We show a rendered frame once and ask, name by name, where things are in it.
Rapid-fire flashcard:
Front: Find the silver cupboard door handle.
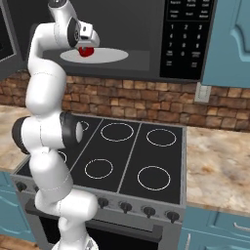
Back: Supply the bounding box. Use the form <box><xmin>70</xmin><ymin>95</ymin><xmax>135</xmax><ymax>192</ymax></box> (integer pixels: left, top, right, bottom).
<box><xmin>185</xmin><ymin>232</ymin><xmax>192</xmax><ymax>250</ymax></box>

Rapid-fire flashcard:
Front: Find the black oven door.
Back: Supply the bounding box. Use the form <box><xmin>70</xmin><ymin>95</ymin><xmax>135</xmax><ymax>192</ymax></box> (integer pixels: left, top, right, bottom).
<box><xmin>29</xmin><ymin>211</ymin><xmax>161</xmax><ymax>250</ymax></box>

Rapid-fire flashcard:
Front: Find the red mug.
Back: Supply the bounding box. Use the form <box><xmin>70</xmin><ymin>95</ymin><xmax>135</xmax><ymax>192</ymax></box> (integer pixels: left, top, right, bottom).
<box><xmin>77</xmin><ymin>46</ymin><xmax>96</xmax><ymax>59</ymax></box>

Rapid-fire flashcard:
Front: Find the blue base cupboard door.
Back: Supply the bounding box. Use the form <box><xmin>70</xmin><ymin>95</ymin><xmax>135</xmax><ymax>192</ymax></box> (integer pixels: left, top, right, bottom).
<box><xmin>178</xmin><ymin>228</ymin><xmax>250</xmax><ymax>250</ymax></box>

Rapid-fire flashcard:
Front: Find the blue base cupboard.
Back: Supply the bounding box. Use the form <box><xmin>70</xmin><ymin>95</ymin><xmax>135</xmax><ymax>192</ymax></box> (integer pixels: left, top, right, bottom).
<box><xmin>0</xmin><ymin>170</ymin><xmax>37</xmax><ymax>244</ymax></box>

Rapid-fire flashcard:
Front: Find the blue drawer front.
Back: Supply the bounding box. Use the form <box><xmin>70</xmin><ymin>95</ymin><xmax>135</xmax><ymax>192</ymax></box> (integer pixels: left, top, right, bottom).
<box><xmin>183</xmin><ymin>206</ymin><xmax>250</xmax><ymax>243</ymax></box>

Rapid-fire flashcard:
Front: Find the silver drawer handle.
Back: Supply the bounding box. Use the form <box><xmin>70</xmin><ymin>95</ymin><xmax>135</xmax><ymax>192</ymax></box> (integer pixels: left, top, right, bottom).
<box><xmin>232</xmin><ymin>222</ymin><xmax>250</xmax><ymax>233</ymax></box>

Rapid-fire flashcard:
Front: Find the black stove knob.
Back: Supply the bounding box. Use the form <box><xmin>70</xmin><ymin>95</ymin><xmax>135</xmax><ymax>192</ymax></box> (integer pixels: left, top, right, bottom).
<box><xmin>97</xmin><ymin>196</ymin><xmax>110</xmax><ymax>210</ymax></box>
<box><xmin>16</xmin><ymin>181</ymin><xmax>28</xmax><ymax>193</ymax></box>
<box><xmin>119</xmin><ymin>201</ymin><xmax>133</xmax><ymax>215</ymax></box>
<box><xmin>143</xmin><ymin>205</ymin><xmax>157</xmax><ymax>220</ymax></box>
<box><xmin>165</xmin><ymin>210</ymin><xmax>181</xmax><ymax>225</ymax></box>

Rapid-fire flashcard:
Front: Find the black and silver stove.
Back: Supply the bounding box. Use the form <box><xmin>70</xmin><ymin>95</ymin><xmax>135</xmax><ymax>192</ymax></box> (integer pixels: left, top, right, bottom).
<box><xmin>11</xmin><ymin>113</ymin><xmax>188</xmax><ymax>250</ymax></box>

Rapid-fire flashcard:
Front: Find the black microwave oven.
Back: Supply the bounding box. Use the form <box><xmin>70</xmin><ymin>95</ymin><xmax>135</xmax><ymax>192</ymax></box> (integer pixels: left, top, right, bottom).
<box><xmin>0</xmin><ymin>0</ymin><xmax>218</xmax><ymax>83</ymax></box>

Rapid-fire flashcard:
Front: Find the black microwave door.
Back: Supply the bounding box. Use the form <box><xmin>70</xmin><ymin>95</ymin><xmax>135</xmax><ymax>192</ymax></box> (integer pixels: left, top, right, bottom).
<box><xmin>0</xmin><ymin>0</ymin><xmax>25</xmax><ymax>63</ymax></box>

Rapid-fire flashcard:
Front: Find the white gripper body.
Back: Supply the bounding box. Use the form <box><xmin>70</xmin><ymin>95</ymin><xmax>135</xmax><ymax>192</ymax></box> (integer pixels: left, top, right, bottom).
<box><xmin>77</xmin><ymin>29</ymin><xmax>101</xmax><ymax>49</ymax></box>

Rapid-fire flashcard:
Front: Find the white wall socket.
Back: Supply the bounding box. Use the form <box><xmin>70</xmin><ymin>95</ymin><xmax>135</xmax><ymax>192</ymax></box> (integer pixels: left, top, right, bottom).
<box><xmin>193</xmin><ymin>82</ymin><xmax>212</xmax><ymax>104</ymax></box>

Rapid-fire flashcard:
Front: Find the grey microwave turntable plate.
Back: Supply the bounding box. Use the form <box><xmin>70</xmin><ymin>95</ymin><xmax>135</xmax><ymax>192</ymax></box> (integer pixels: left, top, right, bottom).
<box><xmin>59</xmin><ymin>47</ymin><xmax>130</xmax><ymax>64</ymax></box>

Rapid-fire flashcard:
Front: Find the blue wall cupboard door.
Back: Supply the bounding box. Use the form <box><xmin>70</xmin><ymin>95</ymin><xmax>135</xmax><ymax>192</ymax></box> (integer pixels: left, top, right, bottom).
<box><xmin>201</xmin><ymin>0</ymin><xmax>250</xmax><ymax>89</ymax></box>

